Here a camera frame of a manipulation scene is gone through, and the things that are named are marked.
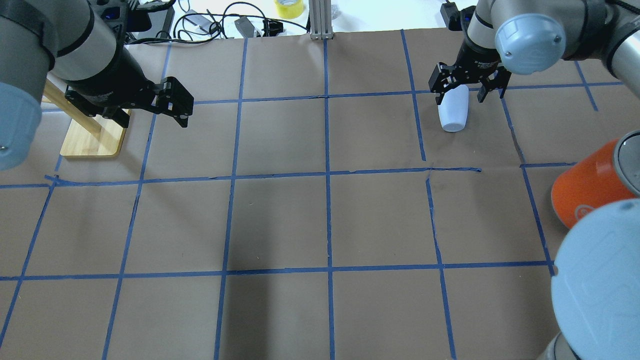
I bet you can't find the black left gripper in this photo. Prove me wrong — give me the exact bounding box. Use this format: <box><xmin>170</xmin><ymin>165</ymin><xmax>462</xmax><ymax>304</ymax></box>
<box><xmin>65</xmin><ymin>60</ymin><xmax>194</xmax><ymax>128</ymax></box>

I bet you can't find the yellow tape roll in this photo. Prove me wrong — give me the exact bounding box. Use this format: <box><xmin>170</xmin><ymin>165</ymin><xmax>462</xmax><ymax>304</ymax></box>
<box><xmin>273</xmin><ymin>0</ymin><xmax>305</xmax><ymax>20</ymax></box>

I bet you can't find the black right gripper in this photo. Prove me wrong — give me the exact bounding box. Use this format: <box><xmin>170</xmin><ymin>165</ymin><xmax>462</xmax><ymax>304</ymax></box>
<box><xmin>429</xmin><ymin>42</ymin><xmax>513</xmax><ymax>106</ymax></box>

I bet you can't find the white paper cup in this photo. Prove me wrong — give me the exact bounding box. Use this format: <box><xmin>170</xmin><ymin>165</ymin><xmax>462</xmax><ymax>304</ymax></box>
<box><xmin>438</xmin><ymin>84</ymin><xmax>470</xmax><ymax>133</ymax></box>

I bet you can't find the wooden cup rack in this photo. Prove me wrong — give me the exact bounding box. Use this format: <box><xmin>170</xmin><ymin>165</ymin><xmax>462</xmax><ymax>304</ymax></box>
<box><xmin>42</xmin><ymin>79</ymin><xmax>126</xmax><ymax>158</ymax></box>

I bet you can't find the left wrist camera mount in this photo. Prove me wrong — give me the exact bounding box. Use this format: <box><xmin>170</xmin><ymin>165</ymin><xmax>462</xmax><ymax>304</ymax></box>
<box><xmin>90</xmin><ymin>0</ymin><xmax>176</xmax><ymax>42</ymax></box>

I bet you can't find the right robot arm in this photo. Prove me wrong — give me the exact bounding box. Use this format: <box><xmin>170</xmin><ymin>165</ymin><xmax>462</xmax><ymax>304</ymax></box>
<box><xmin>429</xmin><ymin>0</ymin><xmax>640</xmax><ymax>104</ymax></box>

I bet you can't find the aluminium frame post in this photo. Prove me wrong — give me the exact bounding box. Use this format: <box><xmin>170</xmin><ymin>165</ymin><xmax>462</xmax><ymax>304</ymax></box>
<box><xmin>308</xmin><ymin>0</ymin><xmax>334</xmax><ymax>41</ymax></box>

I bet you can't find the black power adapter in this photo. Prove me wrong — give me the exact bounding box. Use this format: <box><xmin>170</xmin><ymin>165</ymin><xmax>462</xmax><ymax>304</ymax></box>
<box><xmin>234</xmin><ymin>16</ymin><xmax>260</xmax><ymax>38</ymax></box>

